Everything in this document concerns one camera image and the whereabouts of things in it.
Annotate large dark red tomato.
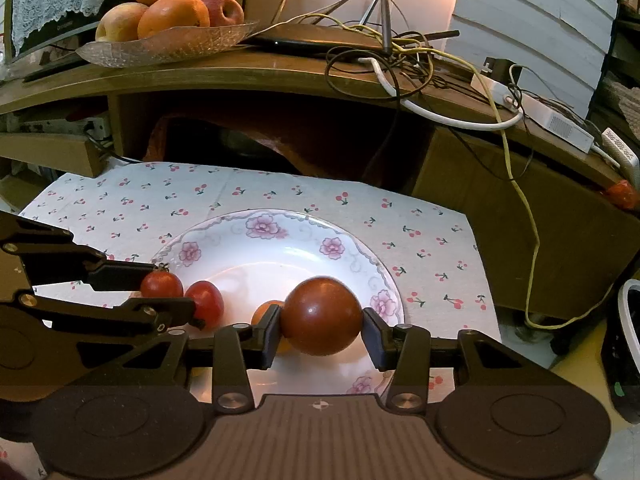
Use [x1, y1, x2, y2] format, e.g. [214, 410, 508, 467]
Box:
[281, 276, 363, 357]

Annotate yellow pink apple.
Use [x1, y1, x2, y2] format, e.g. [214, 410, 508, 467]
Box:
[95, 2, 149, 42]

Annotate dark shelving unit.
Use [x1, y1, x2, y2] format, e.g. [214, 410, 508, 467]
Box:
[590, 0, 640, 133]

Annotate white cable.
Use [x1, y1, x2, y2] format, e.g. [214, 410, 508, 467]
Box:
[359, 57, 525, 132]

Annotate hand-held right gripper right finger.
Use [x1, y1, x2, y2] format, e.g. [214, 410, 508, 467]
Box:
[362, 307, 553, 412]

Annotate small red object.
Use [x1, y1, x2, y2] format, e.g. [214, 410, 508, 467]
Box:
[602, 178, 637, 209]

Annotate wooden desk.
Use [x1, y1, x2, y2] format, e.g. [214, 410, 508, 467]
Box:
[0, 45, 640, 331]

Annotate cherry print tablecloth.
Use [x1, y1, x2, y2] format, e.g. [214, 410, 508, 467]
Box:
[0, 161, 501, 480]

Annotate tangled black cables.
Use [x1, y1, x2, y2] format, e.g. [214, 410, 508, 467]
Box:
[325, 30, 483, 107]

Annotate red apple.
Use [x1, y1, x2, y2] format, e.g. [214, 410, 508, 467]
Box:
[197, 0, 246, 27]

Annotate black monitor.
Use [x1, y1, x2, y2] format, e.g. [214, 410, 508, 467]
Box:
[10, 0, 133, 58]

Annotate small orange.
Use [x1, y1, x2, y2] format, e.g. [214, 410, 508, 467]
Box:
[250, 300, 290, 356]

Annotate black router with antennas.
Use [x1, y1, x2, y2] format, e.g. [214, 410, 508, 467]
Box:
[245, 0, 396, 57]

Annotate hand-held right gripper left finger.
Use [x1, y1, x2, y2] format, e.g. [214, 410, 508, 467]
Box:
[65, 305, 282, 413]

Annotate white floral plate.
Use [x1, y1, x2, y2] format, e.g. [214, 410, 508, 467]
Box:
[150, 211, 405, 401]

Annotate black plug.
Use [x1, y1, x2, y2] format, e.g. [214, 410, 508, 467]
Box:
[483, 56, 516, 81]

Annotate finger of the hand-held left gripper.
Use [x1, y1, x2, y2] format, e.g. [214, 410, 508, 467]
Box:
[0, 290, 197, 336]
[0, 211, 162, 292]

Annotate white vented box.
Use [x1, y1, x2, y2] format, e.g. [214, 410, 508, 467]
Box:
[520, 95, 608, 153]

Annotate glass fruit bowl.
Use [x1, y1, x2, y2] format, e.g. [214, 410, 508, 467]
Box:
[75, 21, 261, 68]

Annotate yellow trash bin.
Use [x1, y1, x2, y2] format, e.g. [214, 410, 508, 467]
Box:
[600, 279, 640, 426]

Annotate white router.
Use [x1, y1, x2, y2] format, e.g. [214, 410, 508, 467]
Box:
[601, 127, 640, 183]

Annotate white power strip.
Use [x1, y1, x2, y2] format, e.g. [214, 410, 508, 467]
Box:
[470, 72, 526, 111]

